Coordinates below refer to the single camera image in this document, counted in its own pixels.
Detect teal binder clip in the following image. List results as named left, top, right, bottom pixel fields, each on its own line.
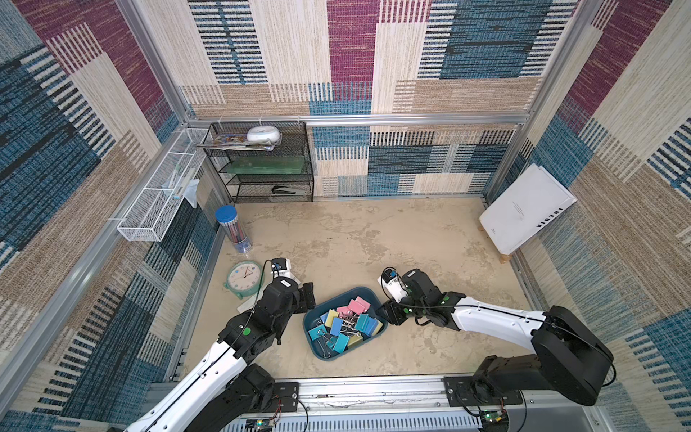
left=308, top=324, right=329, bottom=341
left=326, top=335, right=338, bottom=352
left=354, top=313, right=370, bottom=332
left=333, top=334, right=350, bottom=354

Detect yellow binder clip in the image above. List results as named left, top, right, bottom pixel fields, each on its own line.
left=372, top=321, right=383, bottom=336
left=324, top=310, right=339, bottom=329
left=347, top=334, right=363, bottom=347

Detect pink binder clip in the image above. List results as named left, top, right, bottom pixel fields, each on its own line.
left=356, top=296, right=371, bottom=312
left=347, top=299, right=365, bottom=315
left=337, top=306, right=354, bottom=320

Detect teal plastic storage box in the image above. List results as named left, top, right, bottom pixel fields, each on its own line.
left=303, top=287, right=387, bottom=361

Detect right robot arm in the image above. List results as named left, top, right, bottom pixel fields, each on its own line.
left=376, top=267, right=617, bottom=406

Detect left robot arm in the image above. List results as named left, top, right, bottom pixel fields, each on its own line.
left=126, top=276, right=316, bottom=431

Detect ruler set white package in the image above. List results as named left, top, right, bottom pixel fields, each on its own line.
left=237, top=295, right=257, bottom=313

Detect blue lid pencil tube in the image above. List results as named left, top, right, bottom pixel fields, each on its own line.
left=215, top=205, right=252, bottom=254

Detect black stapler on shelf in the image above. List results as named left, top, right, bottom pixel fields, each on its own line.
left=271, top=185, right=309, bottom=196

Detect white item in basket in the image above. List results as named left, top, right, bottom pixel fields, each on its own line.
left=171, top=171, right=200, bottom=208

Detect magazines on top shelf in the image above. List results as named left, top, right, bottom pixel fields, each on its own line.
left=195, top=134, right=283, bottom=151

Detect white round tape dispenser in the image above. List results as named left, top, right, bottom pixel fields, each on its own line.
left=247, top=125, right=281, bottom=144

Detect green round wall clock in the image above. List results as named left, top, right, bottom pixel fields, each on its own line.
left=223, top=260, right=264, bottom=300

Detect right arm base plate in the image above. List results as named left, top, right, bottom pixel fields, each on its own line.
left=442, top=375, right=524, bottom=408

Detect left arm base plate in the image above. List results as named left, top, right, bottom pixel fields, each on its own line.
left=266, top=381, right=300, bottom=414

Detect black wire shelf rack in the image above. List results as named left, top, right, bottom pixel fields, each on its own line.
left=201, top=121, right=314, bottom=204

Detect white wire wall basket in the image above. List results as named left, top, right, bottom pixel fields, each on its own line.
left=118, top=128, right=207, bottom=242

